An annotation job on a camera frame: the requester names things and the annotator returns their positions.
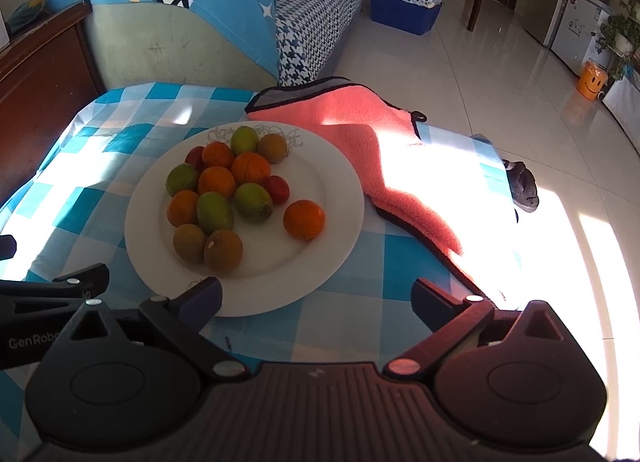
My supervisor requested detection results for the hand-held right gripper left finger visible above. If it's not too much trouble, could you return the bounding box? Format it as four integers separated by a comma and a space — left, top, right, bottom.
67, 277, 249, 383

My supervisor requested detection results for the brown wooden headboard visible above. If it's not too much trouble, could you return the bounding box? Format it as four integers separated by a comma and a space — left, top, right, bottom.
0, 2, 106, 207

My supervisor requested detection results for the green potted plant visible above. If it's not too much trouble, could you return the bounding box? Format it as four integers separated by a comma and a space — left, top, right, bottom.
595, 0, 640, 80

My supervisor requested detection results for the houndstooth sofa cover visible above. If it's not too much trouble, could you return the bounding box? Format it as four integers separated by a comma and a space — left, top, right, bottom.
272, 0, 376, 87

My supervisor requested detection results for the green jujube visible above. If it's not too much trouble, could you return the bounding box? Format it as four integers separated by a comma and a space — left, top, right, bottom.
234, 183, 275, 223
165, 163, 201, 197
196, 192, 235, 235
230, 126, 260, 155

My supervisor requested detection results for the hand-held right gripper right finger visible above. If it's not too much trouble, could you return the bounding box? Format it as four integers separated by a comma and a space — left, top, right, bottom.
385, 278, 576, 377

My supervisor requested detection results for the pink towel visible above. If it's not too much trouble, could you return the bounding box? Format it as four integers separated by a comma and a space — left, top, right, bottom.
245, 76, 506, 303

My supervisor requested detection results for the blue plastic bin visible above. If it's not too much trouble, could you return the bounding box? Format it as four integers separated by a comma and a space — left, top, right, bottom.
369, 0, 445, 36

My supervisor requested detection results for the brown kiwi with stem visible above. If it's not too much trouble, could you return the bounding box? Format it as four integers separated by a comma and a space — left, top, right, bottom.
203, 229, 244, 277

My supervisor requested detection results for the white mini fridge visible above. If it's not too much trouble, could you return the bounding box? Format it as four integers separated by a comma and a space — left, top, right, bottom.
550, 0, 613, 75

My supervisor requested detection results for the white plate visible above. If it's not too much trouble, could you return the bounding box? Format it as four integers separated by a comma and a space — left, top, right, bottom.
124, 123, 365, 317

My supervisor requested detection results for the orange tangerine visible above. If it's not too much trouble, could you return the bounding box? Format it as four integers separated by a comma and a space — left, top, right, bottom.
166, 190, 201, 227
231, 152, 272, 187
197, 166, 237, 199
283, 199, 326, 241
201, 141, 235, 170

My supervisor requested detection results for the blue checkered tablecloth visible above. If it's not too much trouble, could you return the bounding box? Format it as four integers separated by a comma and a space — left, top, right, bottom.
0, 82, 531, 393

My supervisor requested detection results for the light green sofa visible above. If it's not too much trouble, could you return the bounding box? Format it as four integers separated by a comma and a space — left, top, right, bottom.
82, 0, 281, 90

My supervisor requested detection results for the dark grey slipper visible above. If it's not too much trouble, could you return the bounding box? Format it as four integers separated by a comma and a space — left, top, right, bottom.
502, 160, 541, 213

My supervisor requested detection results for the white storage box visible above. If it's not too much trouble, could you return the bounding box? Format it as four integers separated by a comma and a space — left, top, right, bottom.
602, 74, 640, 129

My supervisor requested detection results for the yellow smiley bucket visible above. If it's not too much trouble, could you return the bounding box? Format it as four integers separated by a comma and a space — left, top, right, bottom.
576, 60, 608, 97

